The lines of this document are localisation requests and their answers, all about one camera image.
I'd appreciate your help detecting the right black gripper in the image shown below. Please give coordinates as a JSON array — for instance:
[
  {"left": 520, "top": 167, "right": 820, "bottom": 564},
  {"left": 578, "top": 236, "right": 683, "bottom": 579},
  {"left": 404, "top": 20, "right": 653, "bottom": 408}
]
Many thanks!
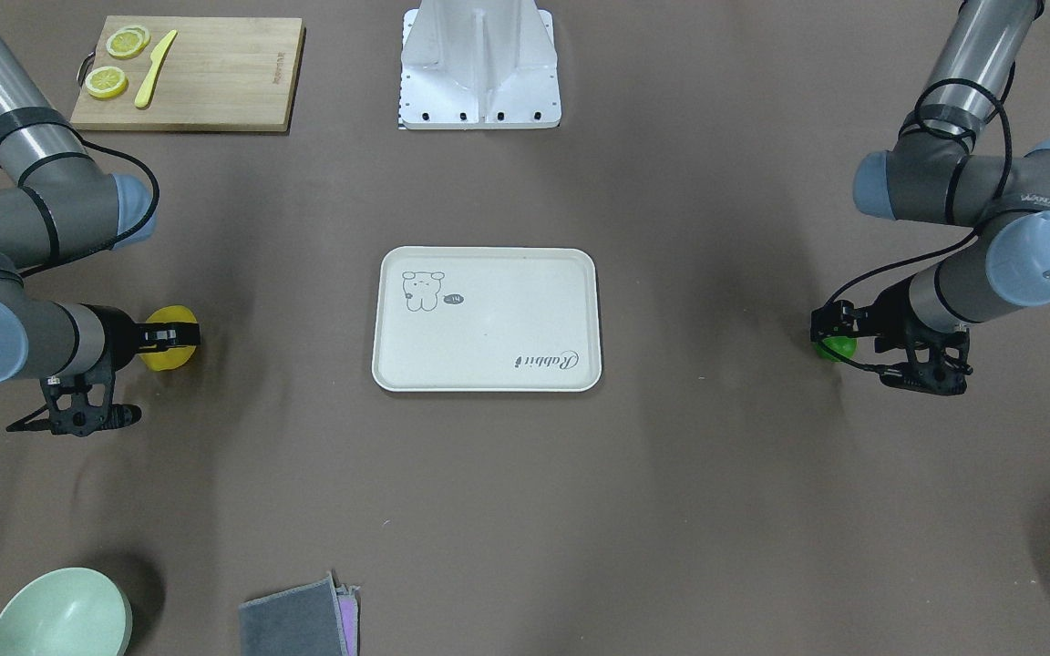
[{"left": 87, "top": 304, "right": 201, "bottom": 373}]

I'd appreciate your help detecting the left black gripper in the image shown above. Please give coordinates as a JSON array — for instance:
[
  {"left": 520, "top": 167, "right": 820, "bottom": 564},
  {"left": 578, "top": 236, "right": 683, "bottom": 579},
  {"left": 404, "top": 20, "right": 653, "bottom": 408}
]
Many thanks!
[{"left": 811, "top": 292, "right": 916, "bottom": 356}]

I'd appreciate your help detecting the yellow lemon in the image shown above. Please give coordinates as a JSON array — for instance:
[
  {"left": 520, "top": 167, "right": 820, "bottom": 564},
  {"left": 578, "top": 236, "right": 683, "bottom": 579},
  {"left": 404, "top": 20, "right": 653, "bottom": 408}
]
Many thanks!
[{"left": 137, "top": 304, "right": 201, "bottom": 371}]

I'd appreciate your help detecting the green lime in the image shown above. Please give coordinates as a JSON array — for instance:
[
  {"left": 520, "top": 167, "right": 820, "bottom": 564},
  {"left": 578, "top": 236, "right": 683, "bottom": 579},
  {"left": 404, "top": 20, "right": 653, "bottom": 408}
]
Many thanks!
[{"left": 813, "top": 336, "right": 858, "bottom": 363}]

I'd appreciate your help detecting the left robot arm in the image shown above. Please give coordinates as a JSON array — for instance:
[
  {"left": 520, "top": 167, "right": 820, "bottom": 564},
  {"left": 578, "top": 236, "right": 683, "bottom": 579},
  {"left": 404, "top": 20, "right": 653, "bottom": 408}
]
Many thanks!
[{"left": 811, "top": 1, "right": 1050, "bottom": 379}]

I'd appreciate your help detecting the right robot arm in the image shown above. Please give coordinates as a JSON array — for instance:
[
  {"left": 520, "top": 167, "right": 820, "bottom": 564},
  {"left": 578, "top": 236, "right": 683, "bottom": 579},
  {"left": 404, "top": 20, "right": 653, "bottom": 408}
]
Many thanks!
[{"left": 0, "top": 36, "right": 201, "bottom": 383}]

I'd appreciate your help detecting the white rabbit tray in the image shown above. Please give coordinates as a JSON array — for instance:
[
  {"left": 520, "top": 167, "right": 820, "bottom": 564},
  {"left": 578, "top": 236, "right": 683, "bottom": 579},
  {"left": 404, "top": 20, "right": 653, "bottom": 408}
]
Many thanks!
[{"left": 371, "top": 246, "right": 602, "bottom": 392}]

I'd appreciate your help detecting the lemon slice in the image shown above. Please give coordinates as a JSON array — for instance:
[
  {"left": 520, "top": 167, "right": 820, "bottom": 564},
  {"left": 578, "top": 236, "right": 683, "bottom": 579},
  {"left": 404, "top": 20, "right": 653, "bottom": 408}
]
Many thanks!
[
  {"left": 106, "top": 25, "right": 151, "bottom": 61},
  {"left": 82, "top": 66, "right": 129, "bottom": 100}
]

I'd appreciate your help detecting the wooden cutting board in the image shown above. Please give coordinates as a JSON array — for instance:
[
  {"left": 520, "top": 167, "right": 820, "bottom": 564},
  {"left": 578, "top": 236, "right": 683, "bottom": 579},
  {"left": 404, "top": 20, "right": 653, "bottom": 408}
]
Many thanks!
[{"left": 70, "top": 15, "right": 305, "bottom": 133}]

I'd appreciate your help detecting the yellow plastic knife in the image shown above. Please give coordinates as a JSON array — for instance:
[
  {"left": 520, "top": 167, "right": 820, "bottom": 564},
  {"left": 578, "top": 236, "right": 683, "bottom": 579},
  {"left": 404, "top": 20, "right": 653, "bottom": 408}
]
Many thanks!
[{"left": 134, "top": 29, "right": 179, "bottom": 109}]

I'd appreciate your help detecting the mint green bowl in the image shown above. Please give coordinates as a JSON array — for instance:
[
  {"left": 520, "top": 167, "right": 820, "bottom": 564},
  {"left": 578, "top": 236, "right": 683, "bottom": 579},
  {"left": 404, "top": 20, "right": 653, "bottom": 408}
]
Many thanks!
[{"left": 0, "top": 568, "right": 134, "bottom": 655}]

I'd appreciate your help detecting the grey folded cloth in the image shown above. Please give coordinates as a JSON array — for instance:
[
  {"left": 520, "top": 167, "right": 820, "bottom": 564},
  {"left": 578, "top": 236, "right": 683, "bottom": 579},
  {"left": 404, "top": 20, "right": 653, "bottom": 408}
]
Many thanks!
[{"left": 238, "top": 574, "right": 359, "bottom": 655}]

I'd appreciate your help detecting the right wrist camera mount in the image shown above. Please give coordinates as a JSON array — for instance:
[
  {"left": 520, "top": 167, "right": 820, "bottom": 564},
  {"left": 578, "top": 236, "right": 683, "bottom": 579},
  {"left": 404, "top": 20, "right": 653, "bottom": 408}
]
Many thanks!
[{"left": 5, "top": 371, "right": 142, "bottom": 437}]

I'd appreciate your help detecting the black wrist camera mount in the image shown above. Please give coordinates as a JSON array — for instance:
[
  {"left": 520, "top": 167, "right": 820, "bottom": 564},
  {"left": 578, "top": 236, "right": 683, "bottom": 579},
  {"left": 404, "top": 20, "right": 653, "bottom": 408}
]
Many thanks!
[{"left": 874, "top": 331, "right": 973, "bottom": 397}]

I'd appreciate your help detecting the white camera stand pillar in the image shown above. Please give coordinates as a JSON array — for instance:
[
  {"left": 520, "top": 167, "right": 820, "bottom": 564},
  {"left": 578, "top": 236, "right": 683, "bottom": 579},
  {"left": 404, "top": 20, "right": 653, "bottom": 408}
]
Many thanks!
[{"left": 397, "top": 1, "right": 562, "bottom": 130}]

